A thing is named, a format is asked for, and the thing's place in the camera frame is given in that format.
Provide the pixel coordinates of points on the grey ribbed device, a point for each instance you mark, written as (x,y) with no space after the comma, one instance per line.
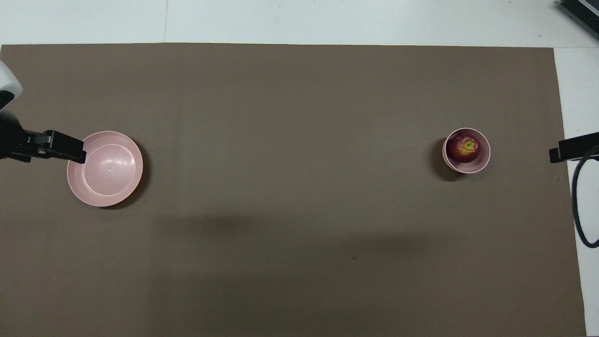
(582,10)

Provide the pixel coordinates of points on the pink bowl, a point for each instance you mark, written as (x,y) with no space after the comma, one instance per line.
(484,157)

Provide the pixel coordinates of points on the dark red apple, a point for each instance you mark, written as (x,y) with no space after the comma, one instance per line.
(463,149)

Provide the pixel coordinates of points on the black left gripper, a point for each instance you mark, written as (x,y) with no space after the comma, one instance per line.
(10,135)

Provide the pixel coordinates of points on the brown table mat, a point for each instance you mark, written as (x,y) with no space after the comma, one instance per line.
(299,234)

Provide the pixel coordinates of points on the pink plate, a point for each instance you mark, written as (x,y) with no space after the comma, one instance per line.
(110,173)

